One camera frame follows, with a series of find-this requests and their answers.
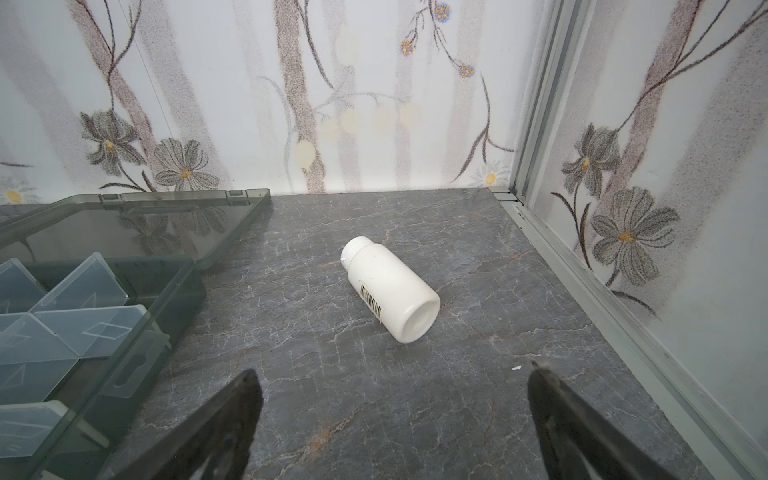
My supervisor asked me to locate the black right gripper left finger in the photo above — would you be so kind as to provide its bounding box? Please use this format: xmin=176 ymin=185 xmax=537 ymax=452
xmin=115 ymin=369 xmax=264 ymax=479

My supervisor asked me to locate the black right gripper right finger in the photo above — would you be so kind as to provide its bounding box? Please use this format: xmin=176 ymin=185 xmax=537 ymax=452
xmin=527 ymin=363 xmax=674 ymax=479

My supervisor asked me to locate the green compartment organizer box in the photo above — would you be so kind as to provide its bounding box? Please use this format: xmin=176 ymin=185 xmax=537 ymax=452
xmin=1 ymin=189 xmax=270 ymax=479

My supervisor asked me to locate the white plastic bottle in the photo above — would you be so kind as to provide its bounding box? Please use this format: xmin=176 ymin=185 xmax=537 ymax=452
xmin=340 ymin=236 xmax=441 ymax=344

